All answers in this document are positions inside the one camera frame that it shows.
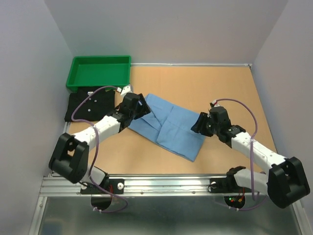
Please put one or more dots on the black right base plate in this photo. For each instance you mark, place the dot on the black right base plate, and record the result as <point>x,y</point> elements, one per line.
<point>225,185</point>

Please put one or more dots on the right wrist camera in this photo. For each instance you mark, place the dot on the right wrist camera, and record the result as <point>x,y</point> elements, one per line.
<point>214,104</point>

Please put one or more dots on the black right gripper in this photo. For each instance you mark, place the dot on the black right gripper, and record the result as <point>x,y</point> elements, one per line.
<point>199,126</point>

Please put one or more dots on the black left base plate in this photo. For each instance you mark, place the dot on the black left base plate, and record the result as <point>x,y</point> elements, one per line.
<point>115,186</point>

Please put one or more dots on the folded black shirt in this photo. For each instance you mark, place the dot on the folded black shirt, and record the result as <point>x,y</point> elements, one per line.
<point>94,109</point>

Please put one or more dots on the aluminium mounting rail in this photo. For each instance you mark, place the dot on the aluminium mounting rail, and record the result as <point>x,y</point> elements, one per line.
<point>141,185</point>

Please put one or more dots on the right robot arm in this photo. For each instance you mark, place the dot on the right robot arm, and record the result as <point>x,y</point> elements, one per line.
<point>282,179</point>

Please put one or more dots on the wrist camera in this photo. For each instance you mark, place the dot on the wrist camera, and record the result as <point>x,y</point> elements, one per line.
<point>126,89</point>
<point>214,104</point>

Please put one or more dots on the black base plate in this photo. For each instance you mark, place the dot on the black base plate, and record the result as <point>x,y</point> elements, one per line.
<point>225,185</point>
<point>115,186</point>

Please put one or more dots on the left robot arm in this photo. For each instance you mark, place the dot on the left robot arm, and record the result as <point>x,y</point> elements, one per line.
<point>71,153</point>

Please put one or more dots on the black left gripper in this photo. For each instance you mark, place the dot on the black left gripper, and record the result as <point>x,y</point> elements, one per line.
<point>146,110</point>

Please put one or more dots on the light blue long sleeve shirt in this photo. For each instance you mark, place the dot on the light blue long sleeve shirt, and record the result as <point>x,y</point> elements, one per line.
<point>169,126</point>

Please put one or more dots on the green plastic tray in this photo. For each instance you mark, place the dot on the green plastic tray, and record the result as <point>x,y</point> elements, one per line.
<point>98,71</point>

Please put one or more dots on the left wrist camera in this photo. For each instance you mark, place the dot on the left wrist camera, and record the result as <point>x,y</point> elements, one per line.
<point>126,89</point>

